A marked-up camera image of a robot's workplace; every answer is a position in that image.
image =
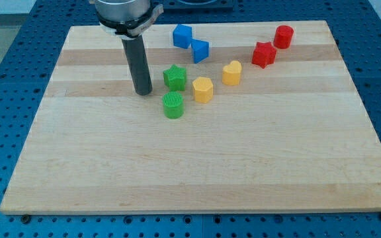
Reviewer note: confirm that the silver round tool flange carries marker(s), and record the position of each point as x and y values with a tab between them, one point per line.
127	19

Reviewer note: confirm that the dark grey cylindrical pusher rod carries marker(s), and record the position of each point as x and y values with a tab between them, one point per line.
138	65

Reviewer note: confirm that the green star block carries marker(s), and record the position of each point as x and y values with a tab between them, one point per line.
175	78

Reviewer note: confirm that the yellow hexagon block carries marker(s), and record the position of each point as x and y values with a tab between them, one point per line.
203	89

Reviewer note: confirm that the red star block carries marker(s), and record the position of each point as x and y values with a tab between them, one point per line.
264	54

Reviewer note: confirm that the blue cube block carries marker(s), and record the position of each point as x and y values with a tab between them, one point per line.
182	36

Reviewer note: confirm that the blue triangular block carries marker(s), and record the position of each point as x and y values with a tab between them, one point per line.
200	50

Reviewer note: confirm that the green cylinder block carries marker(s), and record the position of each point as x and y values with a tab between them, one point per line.
173	106

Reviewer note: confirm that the yellow heart block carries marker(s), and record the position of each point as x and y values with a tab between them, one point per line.
231	73

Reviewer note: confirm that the light wooden board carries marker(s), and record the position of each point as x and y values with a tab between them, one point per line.
293	137

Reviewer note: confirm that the red cylinder block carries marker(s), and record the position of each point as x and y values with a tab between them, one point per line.
283	36

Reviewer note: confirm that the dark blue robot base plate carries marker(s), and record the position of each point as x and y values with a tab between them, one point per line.
197	4

